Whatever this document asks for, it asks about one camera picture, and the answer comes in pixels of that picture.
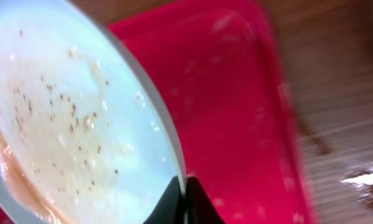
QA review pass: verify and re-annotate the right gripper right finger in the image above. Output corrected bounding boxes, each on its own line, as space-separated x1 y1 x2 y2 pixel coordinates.
186 176 225 224

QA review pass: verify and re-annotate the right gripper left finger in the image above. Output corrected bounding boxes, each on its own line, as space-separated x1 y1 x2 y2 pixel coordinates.
144 177 184 224

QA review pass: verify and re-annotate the white plate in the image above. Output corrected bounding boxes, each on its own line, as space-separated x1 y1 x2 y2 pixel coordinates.
0 1 186 223

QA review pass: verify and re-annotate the red plastic tray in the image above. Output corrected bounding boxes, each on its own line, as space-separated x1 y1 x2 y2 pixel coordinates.
0 0 318 224

